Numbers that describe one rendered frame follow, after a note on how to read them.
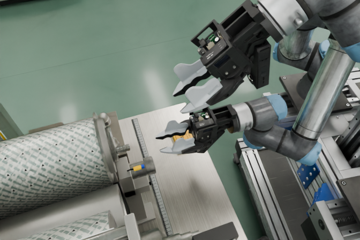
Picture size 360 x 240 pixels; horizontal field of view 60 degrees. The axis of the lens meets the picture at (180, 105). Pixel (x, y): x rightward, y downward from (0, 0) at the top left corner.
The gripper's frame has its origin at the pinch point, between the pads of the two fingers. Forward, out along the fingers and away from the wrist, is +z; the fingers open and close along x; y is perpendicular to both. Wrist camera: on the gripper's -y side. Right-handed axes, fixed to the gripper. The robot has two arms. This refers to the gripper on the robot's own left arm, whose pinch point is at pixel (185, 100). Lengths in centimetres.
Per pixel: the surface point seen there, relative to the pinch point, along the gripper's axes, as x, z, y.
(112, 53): -172, 89, -102
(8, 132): -79, 111, -26
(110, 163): 3.2, 17.8, 3.7
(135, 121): -32, 35, -30
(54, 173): 3.0, 24.4, 11.4
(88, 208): 9.1, 24.6, 4.8
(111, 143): -0.3, 16.3, 4.0
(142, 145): -21, 35, -30
